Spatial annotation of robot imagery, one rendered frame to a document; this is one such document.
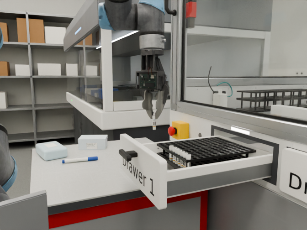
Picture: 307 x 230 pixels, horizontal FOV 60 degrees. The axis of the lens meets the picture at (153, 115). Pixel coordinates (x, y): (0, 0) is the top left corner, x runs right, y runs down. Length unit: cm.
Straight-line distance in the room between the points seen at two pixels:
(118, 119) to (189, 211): 72
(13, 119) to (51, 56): 120
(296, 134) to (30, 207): 59
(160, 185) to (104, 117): 95
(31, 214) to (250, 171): 53
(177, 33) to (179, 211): 72
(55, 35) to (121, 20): 362
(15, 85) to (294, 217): 451
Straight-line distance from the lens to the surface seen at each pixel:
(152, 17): 81
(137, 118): 154
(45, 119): 489
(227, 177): 69
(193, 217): 101
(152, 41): 80
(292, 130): 73
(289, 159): 72
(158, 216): 93
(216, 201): 102
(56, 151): 117
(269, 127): 78
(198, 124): 104
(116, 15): 79
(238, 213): 94
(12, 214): 38
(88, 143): 128
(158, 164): 57
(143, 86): 79
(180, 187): 62
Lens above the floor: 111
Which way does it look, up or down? 9 degrees down
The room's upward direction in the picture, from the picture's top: straight up
